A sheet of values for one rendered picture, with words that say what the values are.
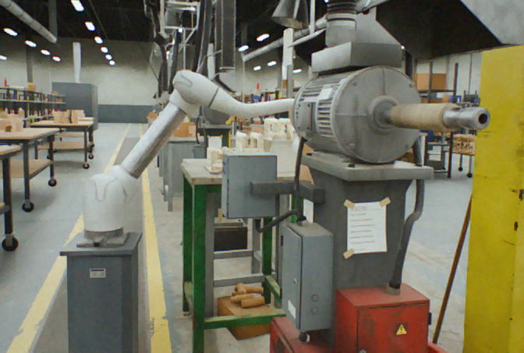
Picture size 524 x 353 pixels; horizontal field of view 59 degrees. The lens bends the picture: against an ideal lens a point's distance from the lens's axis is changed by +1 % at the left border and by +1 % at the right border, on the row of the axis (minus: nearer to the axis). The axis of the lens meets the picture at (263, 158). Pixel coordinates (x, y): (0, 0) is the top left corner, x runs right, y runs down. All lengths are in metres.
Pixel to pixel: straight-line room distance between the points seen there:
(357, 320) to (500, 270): 1.15
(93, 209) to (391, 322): 1.23
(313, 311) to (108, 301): 0.97
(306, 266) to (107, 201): 0.97
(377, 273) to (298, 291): 0.22
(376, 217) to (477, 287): 1.18
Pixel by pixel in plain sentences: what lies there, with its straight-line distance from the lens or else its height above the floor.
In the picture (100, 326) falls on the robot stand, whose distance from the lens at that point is 2.07.
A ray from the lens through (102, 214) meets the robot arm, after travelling 1.97.
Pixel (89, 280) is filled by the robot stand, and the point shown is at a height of 0.58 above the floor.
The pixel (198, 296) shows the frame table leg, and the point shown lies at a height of 0.35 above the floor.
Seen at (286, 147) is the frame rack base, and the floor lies 1.06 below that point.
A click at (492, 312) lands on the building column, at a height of 0.40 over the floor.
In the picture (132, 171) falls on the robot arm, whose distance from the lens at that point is 2.16.
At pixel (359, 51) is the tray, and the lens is 1.26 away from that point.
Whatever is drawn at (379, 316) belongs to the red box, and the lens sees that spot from 1.24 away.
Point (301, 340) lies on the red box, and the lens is 1.38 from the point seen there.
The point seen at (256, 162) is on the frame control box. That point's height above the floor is 1.10.
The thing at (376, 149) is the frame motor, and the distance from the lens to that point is 1.23.
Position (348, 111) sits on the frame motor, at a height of 1.26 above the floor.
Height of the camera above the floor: 1.26
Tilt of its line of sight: 6 degrees down
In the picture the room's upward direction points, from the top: 1 degrees clockwise
